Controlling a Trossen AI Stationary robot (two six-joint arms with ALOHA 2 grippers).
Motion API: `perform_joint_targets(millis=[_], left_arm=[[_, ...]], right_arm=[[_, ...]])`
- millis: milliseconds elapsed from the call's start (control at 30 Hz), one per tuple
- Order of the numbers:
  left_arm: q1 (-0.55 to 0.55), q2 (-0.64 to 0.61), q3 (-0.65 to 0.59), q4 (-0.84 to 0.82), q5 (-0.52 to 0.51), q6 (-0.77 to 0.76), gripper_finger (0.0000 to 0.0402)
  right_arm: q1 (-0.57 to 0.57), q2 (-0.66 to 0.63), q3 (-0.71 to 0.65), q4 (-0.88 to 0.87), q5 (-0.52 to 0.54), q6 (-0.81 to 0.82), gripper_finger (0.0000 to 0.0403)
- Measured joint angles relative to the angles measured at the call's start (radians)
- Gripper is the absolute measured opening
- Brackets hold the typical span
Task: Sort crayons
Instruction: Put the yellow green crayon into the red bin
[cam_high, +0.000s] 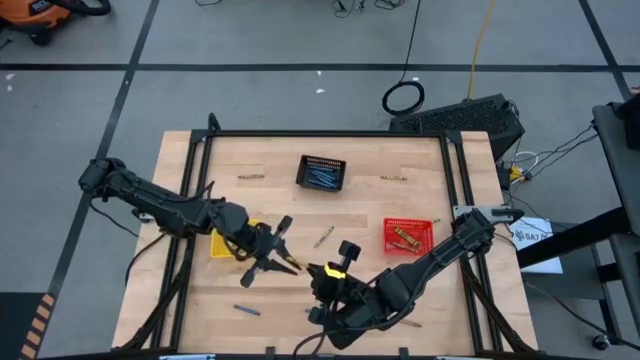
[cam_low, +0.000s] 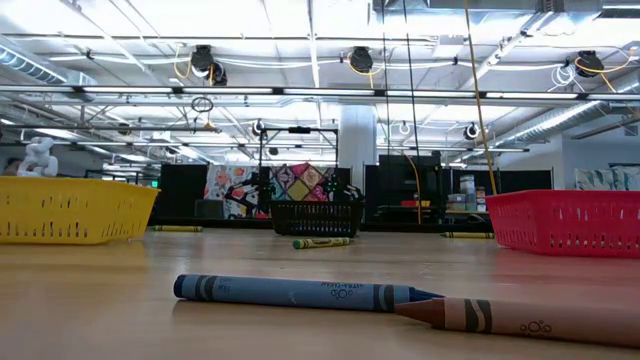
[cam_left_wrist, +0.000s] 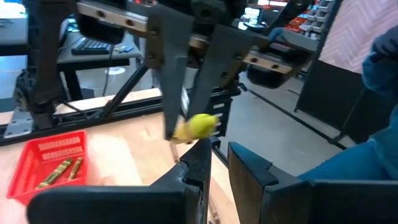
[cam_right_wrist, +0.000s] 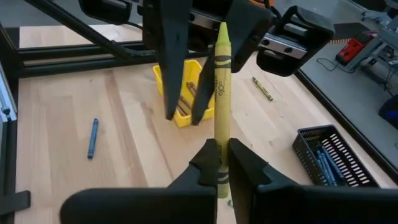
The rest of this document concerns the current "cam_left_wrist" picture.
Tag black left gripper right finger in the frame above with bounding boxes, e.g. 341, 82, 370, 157
227, 142, 398, 224

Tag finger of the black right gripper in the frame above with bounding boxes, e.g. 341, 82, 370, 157
185, 24, 261, 121
145, 4, 196, 141

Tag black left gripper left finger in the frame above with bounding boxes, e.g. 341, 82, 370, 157
26, 138, 213, 224

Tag yellow-green crayon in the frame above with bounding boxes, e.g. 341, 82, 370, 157
67, 156, 84, 181
35, 157, 75, 190

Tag yellow crayon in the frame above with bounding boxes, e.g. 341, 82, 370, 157
170, 113, 220, 146

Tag red plastic basket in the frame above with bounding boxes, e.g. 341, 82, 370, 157
6, 129, 90, 207

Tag person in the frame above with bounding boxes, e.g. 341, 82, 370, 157
297, 24, 398, 181

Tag black keyboard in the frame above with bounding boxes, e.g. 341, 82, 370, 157
70, 37, 113, 57

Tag black room divider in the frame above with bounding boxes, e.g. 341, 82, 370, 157
294, 58, 398, 146

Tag grey desk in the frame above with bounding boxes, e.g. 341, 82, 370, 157
0, 18, 144, 103

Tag shelves with red bins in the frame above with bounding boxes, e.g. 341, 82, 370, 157
285, 0, 335, 35

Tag pink chevron panel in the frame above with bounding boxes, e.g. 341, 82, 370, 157
317, 0, 398, 75

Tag black aluminium rig frame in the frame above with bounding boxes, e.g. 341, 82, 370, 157
0, 60, 249, 162

